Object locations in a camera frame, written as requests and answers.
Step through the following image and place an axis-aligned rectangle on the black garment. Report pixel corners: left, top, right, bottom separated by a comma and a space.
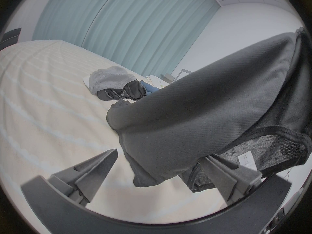
97, 80, 147, 101

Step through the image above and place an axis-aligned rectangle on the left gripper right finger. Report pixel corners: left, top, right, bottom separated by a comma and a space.
202, 155, 263, 203

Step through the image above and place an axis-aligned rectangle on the dark blue garment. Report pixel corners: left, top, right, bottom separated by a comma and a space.
140, 81, 159, 94

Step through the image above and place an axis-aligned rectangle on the white printed pillow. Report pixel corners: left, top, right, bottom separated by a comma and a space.
146, 75, 169, 88

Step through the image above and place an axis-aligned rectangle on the black T-shirt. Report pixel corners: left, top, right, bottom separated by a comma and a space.
106, 32, 309, 193

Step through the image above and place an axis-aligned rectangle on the blue-green curtain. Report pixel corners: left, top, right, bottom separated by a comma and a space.
32, 0, 123, 49
82, 0, 222, 77

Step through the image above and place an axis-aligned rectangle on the grey knitted garment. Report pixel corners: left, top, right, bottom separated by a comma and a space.
88, 66, 136, 94

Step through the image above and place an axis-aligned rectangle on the bed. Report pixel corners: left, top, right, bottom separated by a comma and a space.
0, 40, 244, 219

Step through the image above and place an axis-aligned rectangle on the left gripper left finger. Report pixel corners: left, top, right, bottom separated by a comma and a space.
49, 148, 118, 207

